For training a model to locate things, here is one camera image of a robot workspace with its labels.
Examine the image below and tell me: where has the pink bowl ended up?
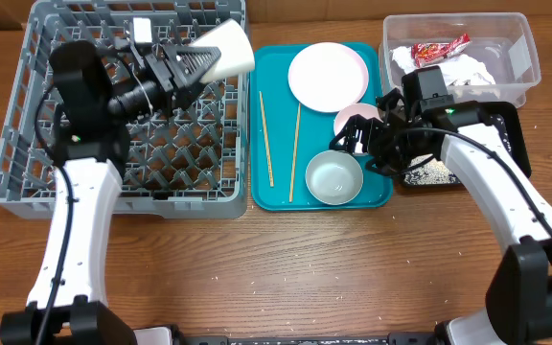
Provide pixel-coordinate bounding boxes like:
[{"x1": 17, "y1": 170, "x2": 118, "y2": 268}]
[{"x1": 330, "y1": 103, "x2": 382, "y2": 156}]

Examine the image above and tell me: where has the white paper cup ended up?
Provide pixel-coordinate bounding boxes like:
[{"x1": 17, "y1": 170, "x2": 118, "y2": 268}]
[{"x1": 191, "y1": 19, "x2": 255, "y2": 84}]

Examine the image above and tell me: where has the red snack wrapper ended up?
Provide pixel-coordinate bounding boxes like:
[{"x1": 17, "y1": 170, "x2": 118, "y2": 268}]
[{"x1": 411, "y1": 34, "x2": 472, "y2": 68}]

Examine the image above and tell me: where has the white napkin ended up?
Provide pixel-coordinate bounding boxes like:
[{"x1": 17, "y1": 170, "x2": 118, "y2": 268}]
[{"x1": 392, "y1": 46, "x2": 495, "y2": 86}]

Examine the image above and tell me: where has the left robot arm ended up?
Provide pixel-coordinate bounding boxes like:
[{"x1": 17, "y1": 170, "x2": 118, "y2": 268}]
[{"x1": 0, "y1": 40, "x2": 223, "y2": 344}]

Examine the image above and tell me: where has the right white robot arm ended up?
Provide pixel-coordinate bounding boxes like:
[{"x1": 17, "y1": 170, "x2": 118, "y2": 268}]
[{"x1": 330, "y1": 89, "x2": 552, "y2": 344}]

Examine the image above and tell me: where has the grey plastic dishwasher rack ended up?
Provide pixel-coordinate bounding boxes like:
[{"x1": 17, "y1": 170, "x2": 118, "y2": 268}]
[{"x1": 0, "y1": 0, "x2": 249, "y2": 219}]

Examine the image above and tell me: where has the clear plastic waste bin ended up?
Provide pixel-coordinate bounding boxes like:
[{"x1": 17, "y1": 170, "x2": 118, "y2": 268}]
[{"x1": 379, "y1": 12, "x2": 541, "y2": 108}]

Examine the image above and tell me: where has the grey-white bowl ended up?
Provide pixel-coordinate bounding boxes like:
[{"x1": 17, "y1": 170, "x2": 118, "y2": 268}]
[{"x1": 305, "y1": 150, "x2": 364, "y2": 206}]

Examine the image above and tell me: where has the black rectangular tray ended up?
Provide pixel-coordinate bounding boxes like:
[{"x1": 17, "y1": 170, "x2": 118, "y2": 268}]
[{"x1": 408, "y1": 101, "x2": 532, "y2": 177}]

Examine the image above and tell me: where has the right wooden chopstick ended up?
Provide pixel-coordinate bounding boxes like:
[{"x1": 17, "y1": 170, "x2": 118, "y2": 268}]
[{"x1": 288, "y1": 103, "x2": 301, "y2": 203}]

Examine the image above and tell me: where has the wooden chopstick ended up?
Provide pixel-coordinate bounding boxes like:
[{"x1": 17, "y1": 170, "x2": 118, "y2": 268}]
[
  {"x1": 288, "y1": 103, "x2": 301, "y2": 203},
  {"x1": 259, "y1": 91, "x2": 275, "y2": 188}
]

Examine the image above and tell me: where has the large white round plate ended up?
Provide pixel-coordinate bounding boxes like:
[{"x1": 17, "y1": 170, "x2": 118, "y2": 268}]
[{"x1": 287, "y1": 42, "x2": 370, "y2": 113}]

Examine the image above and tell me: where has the left wooden chopstick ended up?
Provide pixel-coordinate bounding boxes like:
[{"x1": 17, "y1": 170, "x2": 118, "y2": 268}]
[{"x1": 259, "y1": 91, "x2": 275, "y2": 188}]

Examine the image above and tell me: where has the brown cardboard backdrop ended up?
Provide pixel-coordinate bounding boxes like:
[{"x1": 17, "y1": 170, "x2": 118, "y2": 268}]
[{"x1": 0, "y1": 0, "x2": 552, "y2": 31}]

